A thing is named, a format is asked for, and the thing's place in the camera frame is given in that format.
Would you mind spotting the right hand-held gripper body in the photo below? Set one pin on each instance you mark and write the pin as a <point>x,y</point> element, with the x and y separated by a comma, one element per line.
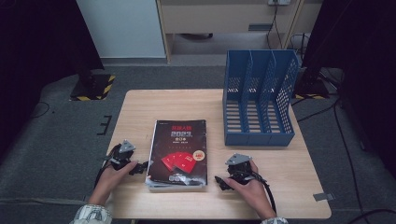
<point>238,160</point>

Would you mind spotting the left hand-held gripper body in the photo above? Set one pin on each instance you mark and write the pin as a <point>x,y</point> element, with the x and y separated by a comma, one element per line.
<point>124,158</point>

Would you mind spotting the blue file rack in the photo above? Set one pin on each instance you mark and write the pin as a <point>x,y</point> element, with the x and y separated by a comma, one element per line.
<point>258,138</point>

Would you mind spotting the black red-print book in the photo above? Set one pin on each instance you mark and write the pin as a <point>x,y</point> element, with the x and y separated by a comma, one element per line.
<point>177,146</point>

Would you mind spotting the thick white book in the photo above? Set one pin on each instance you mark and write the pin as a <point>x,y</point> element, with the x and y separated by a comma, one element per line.
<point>174,188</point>

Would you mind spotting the person's left hand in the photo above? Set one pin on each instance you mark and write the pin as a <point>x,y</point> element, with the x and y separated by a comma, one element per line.
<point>112,182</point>

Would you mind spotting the person's right hand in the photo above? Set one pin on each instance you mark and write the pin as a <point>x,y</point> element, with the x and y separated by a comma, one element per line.
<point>253,194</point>

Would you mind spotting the black stand base striped tape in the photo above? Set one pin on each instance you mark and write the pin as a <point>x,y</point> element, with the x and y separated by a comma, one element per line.
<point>93,88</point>
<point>311,87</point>

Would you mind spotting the grey tape piece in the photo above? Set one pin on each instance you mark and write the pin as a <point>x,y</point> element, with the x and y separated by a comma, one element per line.
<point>322,196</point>

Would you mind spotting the white cabinet panel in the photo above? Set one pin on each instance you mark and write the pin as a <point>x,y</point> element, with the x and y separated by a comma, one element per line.
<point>121,28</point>

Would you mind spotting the white power socket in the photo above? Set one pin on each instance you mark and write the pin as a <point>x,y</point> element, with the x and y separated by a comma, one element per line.
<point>278,2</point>

